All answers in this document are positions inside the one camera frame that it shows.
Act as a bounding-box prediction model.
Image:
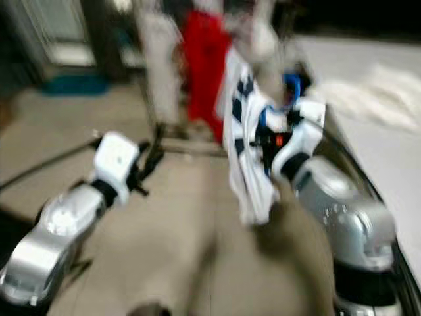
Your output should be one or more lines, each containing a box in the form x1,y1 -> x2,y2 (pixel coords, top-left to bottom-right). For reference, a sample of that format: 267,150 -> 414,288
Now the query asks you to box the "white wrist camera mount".
95,132 -> 142,198
273,99 -> 326,175

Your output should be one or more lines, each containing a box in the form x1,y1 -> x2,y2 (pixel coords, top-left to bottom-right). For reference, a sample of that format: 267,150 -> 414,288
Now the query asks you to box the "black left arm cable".
16,142 -> 99,192

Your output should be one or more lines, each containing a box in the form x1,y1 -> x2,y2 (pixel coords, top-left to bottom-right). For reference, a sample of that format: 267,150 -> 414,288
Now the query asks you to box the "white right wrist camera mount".
273,99 -> 326,175

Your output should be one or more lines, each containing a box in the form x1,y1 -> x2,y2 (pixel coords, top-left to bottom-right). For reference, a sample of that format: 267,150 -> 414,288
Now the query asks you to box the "grey curtain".
86,0 -> 139,80

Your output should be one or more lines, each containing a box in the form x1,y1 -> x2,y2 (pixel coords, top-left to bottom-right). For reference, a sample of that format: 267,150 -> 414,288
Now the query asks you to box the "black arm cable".
16,142 -> 99,192
322,122 -> 421,297

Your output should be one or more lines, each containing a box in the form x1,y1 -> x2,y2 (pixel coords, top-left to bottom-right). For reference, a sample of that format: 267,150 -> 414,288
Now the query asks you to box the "red garment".
181,10 -> 234,142

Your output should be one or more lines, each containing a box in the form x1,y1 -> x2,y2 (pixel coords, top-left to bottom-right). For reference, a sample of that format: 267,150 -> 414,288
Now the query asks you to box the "white framed glass door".
20,0 -> 93,66

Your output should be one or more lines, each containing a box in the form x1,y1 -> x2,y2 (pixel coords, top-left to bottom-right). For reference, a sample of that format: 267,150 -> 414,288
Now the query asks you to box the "brown cardboard box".
0,99 -> 14,132

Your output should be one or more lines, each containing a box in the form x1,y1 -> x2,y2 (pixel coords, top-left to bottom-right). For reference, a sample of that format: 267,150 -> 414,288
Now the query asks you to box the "blue plastic hanger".
260,72 -> 303,132

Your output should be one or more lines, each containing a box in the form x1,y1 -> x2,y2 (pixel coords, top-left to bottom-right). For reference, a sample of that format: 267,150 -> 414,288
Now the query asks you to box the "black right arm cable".
322,122 -> 421,297

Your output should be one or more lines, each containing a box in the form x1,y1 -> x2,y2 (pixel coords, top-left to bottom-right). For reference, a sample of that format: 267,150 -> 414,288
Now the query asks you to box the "small white shirt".
146,13 -> 172,120

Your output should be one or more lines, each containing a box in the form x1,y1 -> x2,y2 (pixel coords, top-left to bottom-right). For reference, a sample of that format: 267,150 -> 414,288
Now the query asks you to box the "teal floor mat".
43,74 -> 99,95

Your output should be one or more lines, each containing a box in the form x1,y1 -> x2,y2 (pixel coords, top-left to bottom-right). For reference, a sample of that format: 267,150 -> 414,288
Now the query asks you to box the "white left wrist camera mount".
95,132 -> 142,198

